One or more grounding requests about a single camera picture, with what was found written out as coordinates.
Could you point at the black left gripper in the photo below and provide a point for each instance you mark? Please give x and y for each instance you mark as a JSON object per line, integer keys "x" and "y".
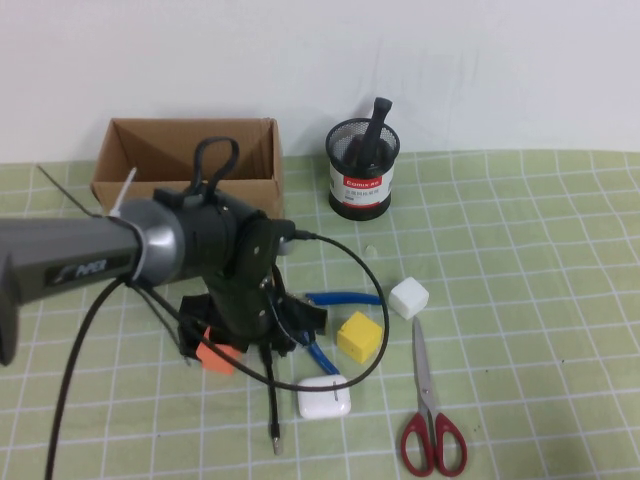
{"x": 245, "y": 325}

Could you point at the thin black precision screwdriver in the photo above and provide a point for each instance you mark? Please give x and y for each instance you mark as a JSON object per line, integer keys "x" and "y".
{"x": 273, "y": 400}

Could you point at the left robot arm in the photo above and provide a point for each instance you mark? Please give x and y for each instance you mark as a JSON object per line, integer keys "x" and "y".
{"x": 75, "y": 250}

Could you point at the orange cube block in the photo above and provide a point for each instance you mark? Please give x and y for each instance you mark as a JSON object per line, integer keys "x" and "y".
{"x": 217, "y": 362}

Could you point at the white earbuds case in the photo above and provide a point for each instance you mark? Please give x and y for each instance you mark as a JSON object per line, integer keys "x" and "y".
{"x": 322, "y": 402}

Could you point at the yellow cube block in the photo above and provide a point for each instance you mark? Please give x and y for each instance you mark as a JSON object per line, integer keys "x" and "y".
{"x": 359, "y": 338}

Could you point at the black zip tie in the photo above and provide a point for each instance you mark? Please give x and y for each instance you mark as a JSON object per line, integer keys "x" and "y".
{"x": 70, "y": 191}
{"x": 160, "y": 312}

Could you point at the small white scrap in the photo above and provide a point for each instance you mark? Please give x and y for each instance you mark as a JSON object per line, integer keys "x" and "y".
{"x": 370, "y": 248}

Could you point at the white cube block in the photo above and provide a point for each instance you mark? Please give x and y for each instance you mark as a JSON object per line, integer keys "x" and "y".
{"x": 409, "y": 298}

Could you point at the brown cardboard box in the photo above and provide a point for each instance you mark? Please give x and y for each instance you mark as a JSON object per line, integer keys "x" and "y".
{"x": 260, "y": 200}

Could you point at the black mesh pen holder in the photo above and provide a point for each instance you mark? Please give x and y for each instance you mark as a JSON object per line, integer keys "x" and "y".
{"x": 360, "y": 197}

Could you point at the green checked tablecloth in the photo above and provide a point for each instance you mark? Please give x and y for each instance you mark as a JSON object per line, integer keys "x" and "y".
{"x": 525, "y": 250}

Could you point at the black plastic bracket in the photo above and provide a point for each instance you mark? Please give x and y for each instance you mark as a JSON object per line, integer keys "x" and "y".
{"x": 189, "y": 340}

